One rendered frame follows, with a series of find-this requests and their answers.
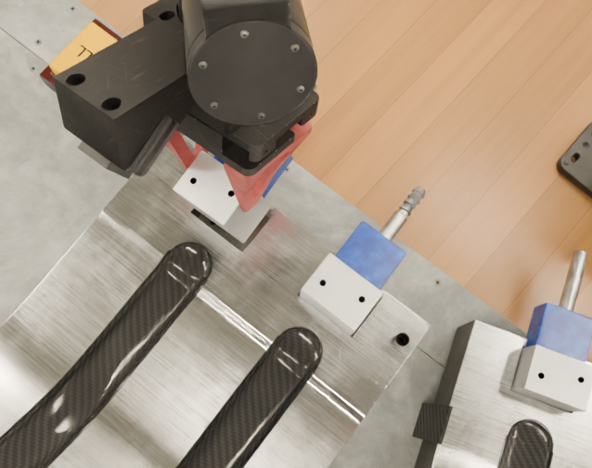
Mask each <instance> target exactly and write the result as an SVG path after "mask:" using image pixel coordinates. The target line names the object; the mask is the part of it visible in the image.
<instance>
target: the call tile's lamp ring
mask: <svg viewBox="0 0 592 468"><path fill-rule="evenodd" d="M92 22H94V23H95V24H96V25H97V26H98V27H100V28H101V29H102V30H104V31H105V32H106V33H108V34H109V35H111V36H112V37H113V38H115V39H116V40H117V41H119V40H121V39H122V38H121V37H120V36H119V35H117V34H116V33H115V32H113V31H112V30H110V29H109V28H108V27H106V26H105V25H104V24H102V23H101V22H100V21H98V20H97V19H94V20H93V21H92ZM51 71H52V70H51V69H50V67H49V65H48V66H47V67H46V68H45V69H44V70H43V71H42V72H41V73H40V75H41V76H42V77H43V78H45V79H46V80H47V81H48V82H49V83H50V84H52V85H53V86H55V84H54V80H53V77H54V76H53V75H51V74H50V72H51Z"/></svg>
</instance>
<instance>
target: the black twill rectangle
mask: <svg viewBox="0 0 592 468"><path fill-rule="evenodd" d="M452 409H453V407H451V406H445V405H436V404H427V403H422V405H421V408H420V411H419V415H418V419H417V422H416V425H415V429H414V432H413V435H412V436H413V437H416V438H420V439H423V440H427V441H431V442H434V443H437V444H441V445H442V443H443V440H444V434H445V431H446V427H447V425H448V422H449V418H450V415H451V412H452Z"/></svg>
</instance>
